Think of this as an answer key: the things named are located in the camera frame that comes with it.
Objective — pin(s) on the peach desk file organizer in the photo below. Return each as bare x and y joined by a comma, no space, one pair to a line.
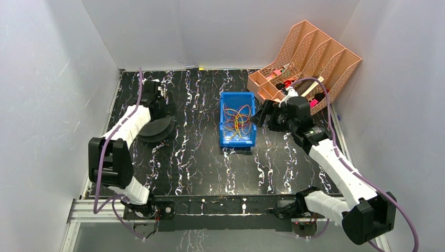
306,52

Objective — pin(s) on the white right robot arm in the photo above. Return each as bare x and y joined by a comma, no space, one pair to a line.
364,213

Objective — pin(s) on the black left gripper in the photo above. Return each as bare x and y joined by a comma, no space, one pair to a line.
161,113

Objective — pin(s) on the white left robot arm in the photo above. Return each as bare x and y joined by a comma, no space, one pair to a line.
151,119

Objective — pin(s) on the black cable spool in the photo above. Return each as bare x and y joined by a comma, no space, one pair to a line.
157,130

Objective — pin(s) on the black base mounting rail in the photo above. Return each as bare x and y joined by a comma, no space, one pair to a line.
223,212

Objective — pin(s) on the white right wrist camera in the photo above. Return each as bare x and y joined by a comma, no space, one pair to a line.
289,92

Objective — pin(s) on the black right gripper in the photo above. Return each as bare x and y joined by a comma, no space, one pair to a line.
272,108

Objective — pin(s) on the pink marker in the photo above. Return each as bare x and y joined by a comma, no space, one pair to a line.
313,103

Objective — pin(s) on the blue plastic bin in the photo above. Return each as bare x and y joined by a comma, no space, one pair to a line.
235,128

